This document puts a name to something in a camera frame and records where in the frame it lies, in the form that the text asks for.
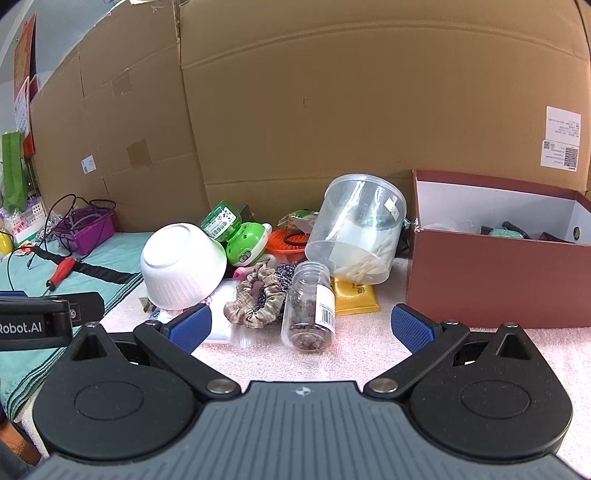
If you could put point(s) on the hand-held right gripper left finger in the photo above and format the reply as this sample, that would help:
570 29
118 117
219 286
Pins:
190 328

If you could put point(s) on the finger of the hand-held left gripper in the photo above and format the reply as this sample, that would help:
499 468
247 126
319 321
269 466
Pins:
41 309

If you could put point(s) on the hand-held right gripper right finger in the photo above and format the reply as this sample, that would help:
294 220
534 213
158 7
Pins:
413 328

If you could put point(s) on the white ceramic bowl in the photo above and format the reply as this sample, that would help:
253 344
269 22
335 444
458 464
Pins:
182 265

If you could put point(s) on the beige fabric scrunchie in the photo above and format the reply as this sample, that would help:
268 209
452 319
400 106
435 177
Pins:
251 307

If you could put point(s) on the red-brown cardboard shoe box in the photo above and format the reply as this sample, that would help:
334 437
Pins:
489 281

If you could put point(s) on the small clear plastic bottle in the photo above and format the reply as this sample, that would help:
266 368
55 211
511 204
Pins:
307 309

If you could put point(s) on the dark beaded scrunchie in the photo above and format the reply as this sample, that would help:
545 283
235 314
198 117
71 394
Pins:
285 273

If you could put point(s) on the pack of clear zip bags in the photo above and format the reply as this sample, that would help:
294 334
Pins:
221 335

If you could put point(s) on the teal cloth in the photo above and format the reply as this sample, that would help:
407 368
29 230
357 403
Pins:
23 277

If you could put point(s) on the pink blanket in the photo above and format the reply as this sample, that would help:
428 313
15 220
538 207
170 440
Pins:
360 353

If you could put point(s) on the yellow tube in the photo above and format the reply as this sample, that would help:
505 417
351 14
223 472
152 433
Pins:
355 297

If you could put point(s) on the pink and white toy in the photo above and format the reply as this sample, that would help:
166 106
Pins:
241 273

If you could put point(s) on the yellow round object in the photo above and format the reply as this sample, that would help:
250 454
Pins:
3 242

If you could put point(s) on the small white patterned box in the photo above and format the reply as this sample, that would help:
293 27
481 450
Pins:
30 226

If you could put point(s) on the purple plastic basket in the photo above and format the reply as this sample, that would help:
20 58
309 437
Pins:
87 233

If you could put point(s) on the green mosquito repellent vaporizer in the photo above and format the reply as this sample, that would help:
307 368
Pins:
242 242

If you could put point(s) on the orange silicone brush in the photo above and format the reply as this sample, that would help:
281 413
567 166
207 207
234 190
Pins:
277 242

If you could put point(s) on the dark grey packet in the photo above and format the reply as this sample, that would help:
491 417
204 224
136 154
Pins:
247 211

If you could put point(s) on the green object in shoe box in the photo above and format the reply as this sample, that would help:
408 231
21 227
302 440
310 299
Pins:
505 233

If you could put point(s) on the green paper bag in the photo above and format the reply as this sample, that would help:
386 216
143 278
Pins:
14 170

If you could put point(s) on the black object in shoe box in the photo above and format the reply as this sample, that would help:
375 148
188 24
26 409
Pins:
512 226

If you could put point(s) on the gold and green snack packet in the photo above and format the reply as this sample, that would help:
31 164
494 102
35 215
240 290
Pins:
300 218

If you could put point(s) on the plain large cardboard carton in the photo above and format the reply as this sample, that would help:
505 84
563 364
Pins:
120 138

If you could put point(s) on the large cardboard carton with labels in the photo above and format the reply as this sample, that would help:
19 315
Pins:
369 101

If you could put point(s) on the red wall calendar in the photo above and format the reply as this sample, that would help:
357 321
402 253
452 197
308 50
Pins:
23 92

